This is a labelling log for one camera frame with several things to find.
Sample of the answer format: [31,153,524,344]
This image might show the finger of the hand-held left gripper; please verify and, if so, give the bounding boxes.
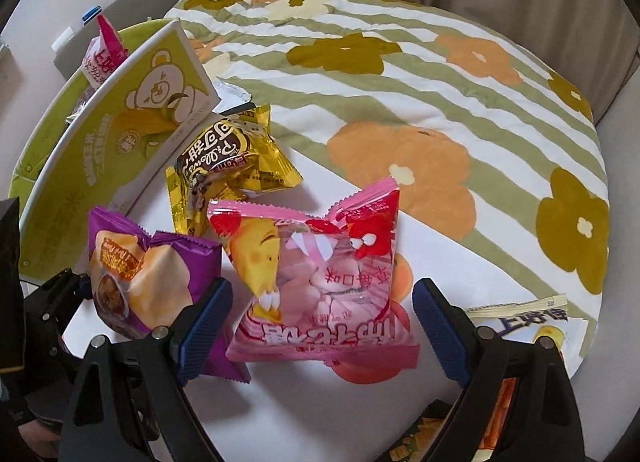
[22,269,93,343]

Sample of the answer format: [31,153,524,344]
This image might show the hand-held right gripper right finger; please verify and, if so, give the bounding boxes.
[411,278,586,462]

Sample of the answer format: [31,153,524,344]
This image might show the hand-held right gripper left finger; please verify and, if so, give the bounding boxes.
[62,278,235,462]

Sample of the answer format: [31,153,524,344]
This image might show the purple pastry packet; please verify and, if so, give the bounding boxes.
[87,207,251,385]

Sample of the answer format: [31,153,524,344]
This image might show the pink marshmallow packet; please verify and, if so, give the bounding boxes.
[207,176,421,372]

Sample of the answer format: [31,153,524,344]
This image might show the green cardboard box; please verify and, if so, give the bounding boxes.
[10,19,221,287]

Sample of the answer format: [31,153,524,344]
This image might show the long pink snack packet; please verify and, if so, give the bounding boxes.
[82,14,132,90]

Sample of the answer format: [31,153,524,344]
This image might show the white orange sticks snack packet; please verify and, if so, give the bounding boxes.
[462,293,571,462]

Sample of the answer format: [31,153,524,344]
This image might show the dark green snack packet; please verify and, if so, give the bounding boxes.
[375,399,461,462]

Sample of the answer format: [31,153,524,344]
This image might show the yellow and black snack packet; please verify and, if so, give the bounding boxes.
[165,104,305,237]

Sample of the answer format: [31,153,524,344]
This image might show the floral striped blanket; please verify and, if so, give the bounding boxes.
[165,0,611,373]

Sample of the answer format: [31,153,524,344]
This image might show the white wall switch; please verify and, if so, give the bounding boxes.
[51,26,76,52]

